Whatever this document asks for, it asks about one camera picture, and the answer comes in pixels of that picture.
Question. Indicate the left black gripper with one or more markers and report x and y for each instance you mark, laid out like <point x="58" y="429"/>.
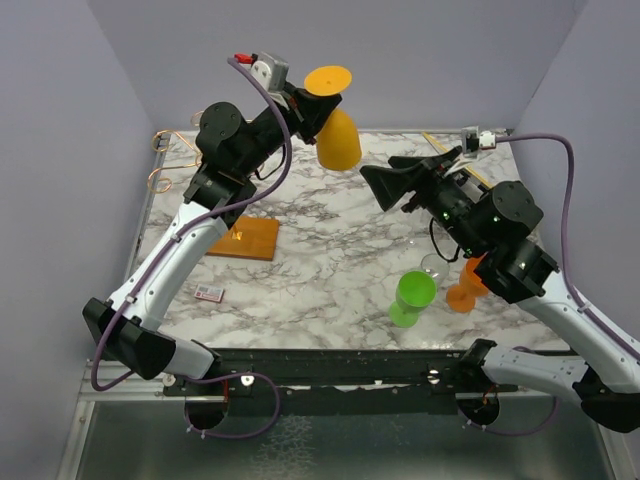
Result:
<point x="307" y="111"/>

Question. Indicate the orange plastic wine glass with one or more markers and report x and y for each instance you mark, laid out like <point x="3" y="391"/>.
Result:
<point x="462" y="296"/>

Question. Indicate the yellow plastic wine glass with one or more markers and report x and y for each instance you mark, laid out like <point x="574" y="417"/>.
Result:
<point x="337" y="144"/>

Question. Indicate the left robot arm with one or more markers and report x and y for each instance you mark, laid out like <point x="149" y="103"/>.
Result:
<point x="126" y="325"/>

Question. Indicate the clear stemmed glass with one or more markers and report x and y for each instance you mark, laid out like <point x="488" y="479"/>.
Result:
<point x="436" y="267"/>

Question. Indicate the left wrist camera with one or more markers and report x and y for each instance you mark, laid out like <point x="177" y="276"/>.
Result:
<point x="269" y="70"/>

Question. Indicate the black metal base rail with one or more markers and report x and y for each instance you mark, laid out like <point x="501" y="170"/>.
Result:
<point x="257" y="382"/>

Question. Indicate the small red white box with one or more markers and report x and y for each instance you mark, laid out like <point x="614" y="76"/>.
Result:
<point x="209" y="293"/>

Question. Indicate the gold wire glass rack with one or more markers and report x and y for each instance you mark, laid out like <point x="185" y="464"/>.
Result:
<point x="247" y="237"/>

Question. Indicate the green plastic wine glass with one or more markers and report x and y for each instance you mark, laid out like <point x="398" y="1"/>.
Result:
<point x="415" y="291"/>

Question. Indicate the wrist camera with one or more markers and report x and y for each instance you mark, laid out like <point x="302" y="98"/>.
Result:
<point x="269" y="70"/>
<point x="473" y="141"/>

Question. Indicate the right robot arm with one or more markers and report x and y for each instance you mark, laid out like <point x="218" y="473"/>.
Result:
<point x="492" y="228"/>

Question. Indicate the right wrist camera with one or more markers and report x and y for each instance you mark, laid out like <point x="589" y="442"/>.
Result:
<point x="473" y="141"/>

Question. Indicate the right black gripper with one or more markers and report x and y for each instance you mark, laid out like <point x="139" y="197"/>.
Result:
<point x="391" y="184"/>

